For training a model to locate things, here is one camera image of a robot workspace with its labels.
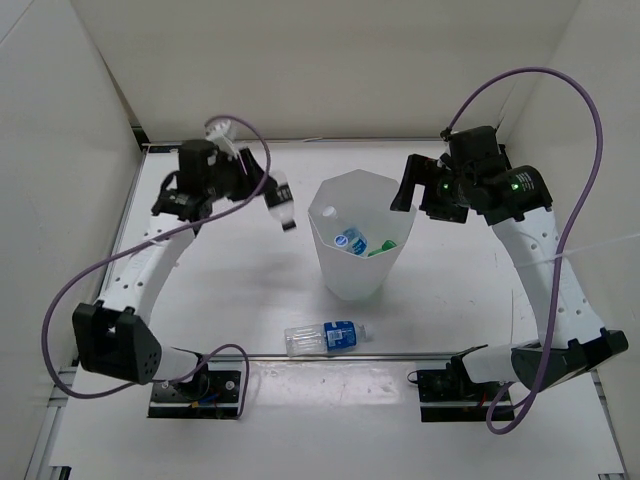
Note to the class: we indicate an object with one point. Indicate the white translucent plastic bin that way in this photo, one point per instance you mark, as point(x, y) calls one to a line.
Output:
point(363, 198)

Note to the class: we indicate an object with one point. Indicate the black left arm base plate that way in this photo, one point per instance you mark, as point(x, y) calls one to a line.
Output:
point(217, 392)

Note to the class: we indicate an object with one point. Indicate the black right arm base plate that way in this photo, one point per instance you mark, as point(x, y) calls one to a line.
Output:
point(446, 395)

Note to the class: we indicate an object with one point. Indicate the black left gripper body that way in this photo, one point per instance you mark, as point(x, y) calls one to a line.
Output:
point(230, 178)

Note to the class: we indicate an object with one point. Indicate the blue label bottle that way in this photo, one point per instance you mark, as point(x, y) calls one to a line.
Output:
point(327, 338)
point(338, 225)

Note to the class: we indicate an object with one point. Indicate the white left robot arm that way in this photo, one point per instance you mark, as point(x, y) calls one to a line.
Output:
point(112, 333)

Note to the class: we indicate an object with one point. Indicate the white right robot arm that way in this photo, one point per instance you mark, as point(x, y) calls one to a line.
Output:
point(517, 206)

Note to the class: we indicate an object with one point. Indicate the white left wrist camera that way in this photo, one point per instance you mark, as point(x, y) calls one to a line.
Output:
point(222, 133)

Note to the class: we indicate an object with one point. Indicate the clear unlabelled plastic bottle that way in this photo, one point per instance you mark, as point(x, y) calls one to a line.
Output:
point(341, 241)

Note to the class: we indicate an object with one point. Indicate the black label small bottle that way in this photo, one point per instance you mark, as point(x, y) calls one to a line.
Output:
point(280, 202)

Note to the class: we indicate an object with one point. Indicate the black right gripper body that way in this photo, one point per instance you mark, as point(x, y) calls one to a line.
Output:
point(445, 196)

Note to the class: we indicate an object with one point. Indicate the green plastic bottle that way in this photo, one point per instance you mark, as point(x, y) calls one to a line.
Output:
point(386, 246)

